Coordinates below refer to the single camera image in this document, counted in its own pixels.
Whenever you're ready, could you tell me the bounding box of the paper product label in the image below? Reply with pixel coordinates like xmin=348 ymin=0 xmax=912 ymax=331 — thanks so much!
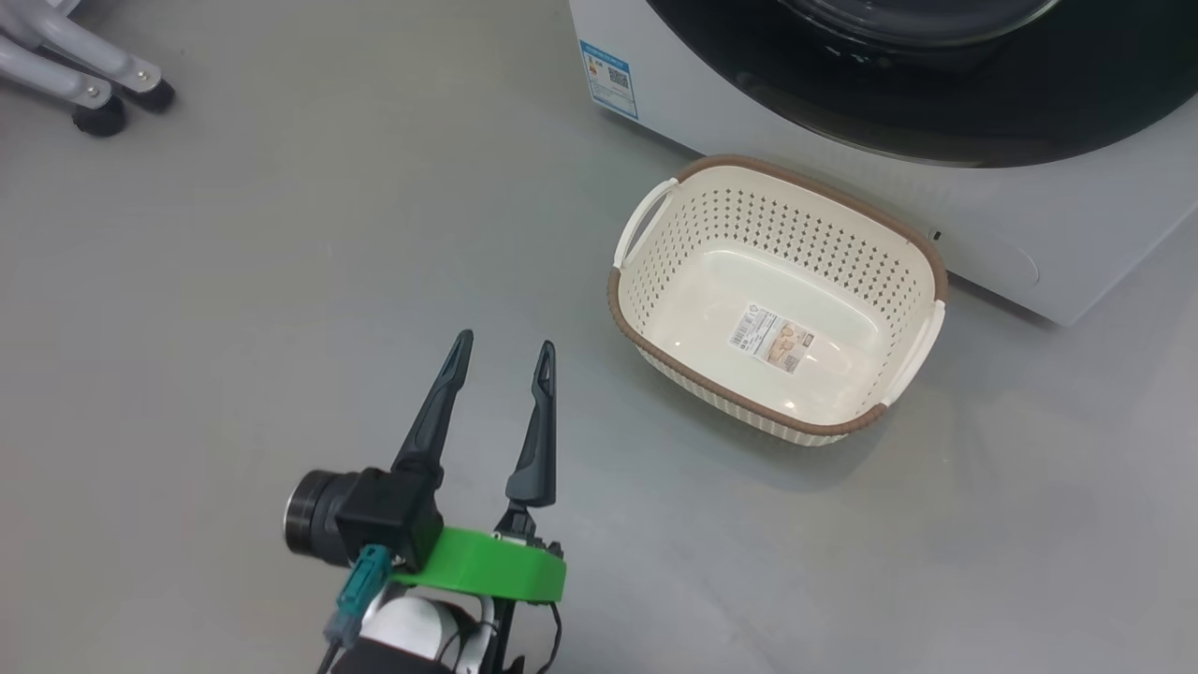
xmin=728 ymin=302 xmax=815 ymax=374

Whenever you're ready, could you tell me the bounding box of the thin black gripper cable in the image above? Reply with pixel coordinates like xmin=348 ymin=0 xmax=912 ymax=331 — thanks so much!
xmin=519 ymin=599 xmax=562 ymax=674

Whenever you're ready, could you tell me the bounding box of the grey metal stand leg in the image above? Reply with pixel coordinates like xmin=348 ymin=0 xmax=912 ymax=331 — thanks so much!
xmin=19 ymin=0 xmax=165 ymax=95
xmin=0 ymin=37 xmax=118 ymax=109

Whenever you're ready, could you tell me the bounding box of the teal connector camera cable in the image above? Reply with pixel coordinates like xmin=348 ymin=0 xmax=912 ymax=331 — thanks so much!
xmin=318 ymin=546 xmax=391 ymax=674

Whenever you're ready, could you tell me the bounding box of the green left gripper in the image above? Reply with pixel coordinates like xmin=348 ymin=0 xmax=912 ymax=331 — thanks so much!
xmin=391 ymin=330 xmax=567 ymax=603

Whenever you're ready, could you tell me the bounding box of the blue energy label sticker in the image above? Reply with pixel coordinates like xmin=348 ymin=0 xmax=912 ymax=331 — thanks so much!
xmin=578 ymin=39 xmax=640 ymax=121

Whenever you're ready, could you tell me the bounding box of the washing machine door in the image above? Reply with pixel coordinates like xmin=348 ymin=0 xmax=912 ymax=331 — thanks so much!
xmin=646 ymin=0 xmax=1198 ymax=169

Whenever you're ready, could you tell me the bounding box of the round white filter cover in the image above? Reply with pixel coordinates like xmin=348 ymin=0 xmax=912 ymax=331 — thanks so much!
xmin=955 ymin=229 xmax=1042 ymax=293

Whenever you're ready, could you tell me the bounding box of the white front-load washing machine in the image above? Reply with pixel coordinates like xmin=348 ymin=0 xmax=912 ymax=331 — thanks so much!
xmin=568 ymin=0 xmax=1198 ymax=327

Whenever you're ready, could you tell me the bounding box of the cream perforated laundry basket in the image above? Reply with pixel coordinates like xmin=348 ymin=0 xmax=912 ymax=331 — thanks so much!
xmin=607 ymin=154 xmax=950 ymax=447

